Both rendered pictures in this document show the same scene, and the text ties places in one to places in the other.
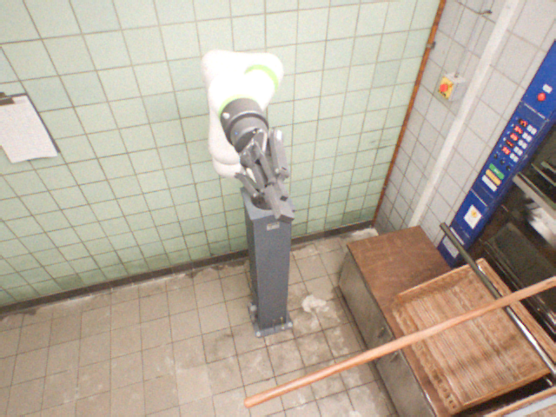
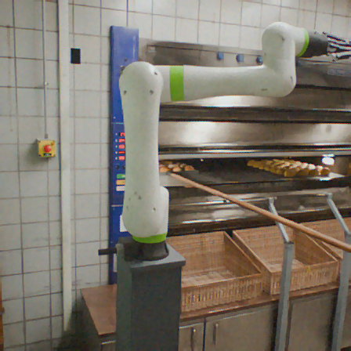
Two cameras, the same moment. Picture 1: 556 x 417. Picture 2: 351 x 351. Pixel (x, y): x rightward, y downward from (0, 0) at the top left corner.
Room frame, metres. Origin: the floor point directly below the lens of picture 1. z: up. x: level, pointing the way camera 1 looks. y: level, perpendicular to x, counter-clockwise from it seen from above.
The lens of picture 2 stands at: (1.23, 1.40, 1.75)
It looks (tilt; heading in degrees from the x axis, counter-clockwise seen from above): 11 degrees down; 263
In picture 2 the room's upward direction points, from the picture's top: 2 degrees clockwise
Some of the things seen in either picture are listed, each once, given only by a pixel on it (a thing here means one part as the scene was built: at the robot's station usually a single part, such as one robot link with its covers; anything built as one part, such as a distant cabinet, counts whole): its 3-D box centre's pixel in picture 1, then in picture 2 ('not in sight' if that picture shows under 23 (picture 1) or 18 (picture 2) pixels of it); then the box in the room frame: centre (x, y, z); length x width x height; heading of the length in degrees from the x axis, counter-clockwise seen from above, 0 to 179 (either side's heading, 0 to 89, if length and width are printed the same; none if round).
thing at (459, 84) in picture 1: (451, 86); (46, 147); (1.66, -0.89, 1.46); 0.10 x 0.07 x 0.10; 16
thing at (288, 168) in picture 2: not in sight; (287, 166); (-0.20, -1.94, 1.21); 0.61 x 0.48 x 0.06; 106
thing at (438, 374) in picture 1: (467, 330); (204, 266); (0.71, -0.93, 0.72); 0.56 x 0.49 x 0.28; 17
